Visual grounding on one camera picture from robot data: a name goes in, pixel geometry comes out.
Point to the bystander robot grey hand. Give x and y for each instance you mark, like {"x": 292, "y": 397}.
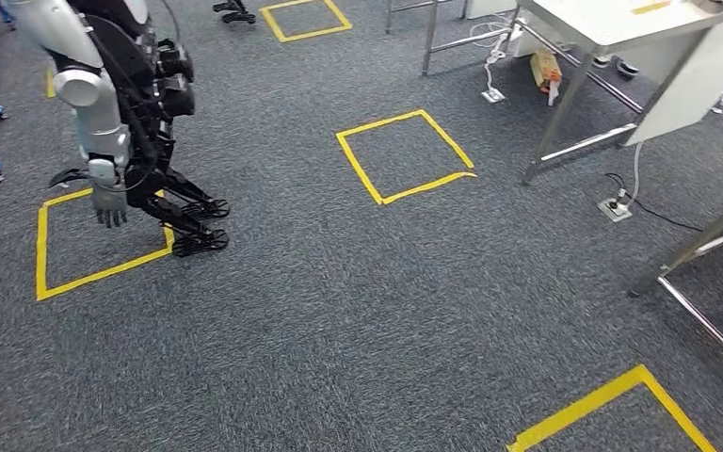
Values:
{"x": 109, "y": 203}

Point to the bystander robot silver arm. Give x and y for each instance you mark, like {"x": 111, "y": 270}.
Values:
{"x": 96, "y": 118}

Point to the black silver humanoid robot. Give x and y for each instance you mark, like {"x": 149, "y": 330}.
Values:
{"x": 171, "y": 93}

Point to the black robot foot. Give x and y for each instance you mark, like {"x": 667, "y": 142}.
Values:
{"x": 237, "y": 14}

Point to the floor outlet plate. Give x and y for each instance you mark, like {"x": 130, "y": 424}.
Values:
{"x": 493, "y": 95}
{"x": 614, "y": 210}

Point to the orange and tan packet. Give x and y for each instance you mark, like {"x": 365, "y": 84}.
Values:
{"x": 545, "y": 72}

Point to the yellow floor tape square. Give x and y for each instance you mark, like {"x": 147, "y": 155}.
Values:
{"x": 586, "y": 405}

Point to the person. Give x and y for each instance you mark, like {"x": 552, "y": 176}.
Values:
{"x": 626, "y": 67}

